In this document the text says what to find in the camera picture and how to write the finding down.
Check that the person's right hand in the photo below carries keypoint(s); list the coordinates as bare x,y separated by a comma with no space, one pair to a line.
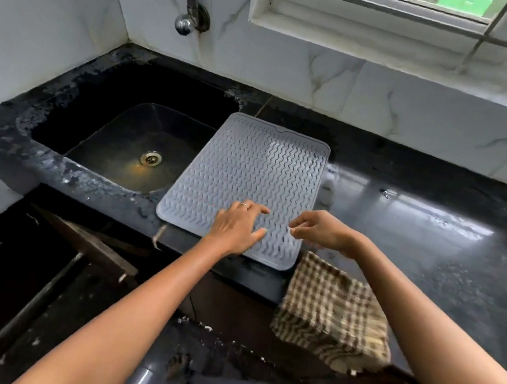
329,232

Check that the person's left hand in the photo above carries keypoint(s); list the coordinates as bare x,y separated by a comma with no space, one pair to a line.
233,230

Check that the person's right thumb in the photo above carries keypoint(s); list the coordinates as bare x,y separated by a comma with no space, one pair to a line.
301,233

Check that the person's left thumb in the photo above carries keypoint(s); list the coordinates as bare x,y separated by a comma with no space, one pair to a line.
256,236

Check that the person's right forearm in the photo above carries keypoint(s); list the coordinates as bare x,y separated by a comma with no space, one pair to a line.
439,359

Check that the person's left forearm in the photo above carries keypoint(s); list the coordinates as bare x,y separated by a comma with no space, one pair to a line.
133,319

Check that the grey ribbed silicone drying mat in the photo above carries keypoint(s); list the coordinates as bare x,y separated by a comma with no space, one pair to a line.
247,169

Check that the brown checkered kitchen cloth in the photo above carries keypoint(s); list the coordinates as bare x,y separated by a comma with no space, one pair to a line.
334,316

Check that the metal sink drain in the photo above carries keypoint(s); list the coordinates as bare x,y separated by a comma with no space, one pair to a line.
150,158

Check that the dark steel sink basin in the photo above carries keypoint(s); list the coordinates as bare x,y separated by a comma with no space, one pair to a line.
130,143

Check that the dark wooden plank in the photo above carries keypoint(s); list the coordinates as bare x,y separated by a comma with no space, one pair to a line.
88,243

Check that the white window frame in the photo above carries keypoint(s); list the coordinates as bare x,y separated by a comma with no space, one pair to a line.
360,27

